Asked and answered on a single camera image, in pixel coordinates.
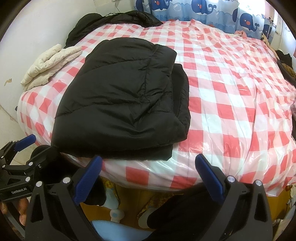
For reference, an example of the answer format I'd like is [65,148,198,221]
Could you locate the black puffer jacket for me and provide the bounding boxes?
[51,38,191,161]

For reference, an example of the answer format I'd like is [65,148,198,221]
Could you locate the dark clothes pile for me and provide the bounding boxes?
[275,50,296,87]

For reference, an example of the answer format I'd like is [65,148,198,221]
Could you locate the person's left hand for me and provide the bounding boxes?
[1,198,29,226]

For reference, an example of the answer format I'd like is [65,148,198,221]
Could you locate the blue slipper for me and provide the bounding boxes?
[91,220,152,241]

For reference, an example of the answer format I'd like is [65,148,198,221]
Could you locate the cream puffer jacket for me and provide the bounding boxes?
[21,44,82,91]

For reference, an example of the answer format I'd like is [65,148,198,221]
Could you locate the black coat at headboard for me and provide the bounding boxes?
[65,11,163,48]

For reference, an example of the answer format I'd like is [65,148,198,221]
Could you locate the whale print curtain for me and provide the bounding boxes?
[133,0,278,42]

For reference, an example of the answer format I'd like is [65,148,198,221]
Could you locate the yellow bed frame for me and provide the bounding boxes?
[267,190,291,221]

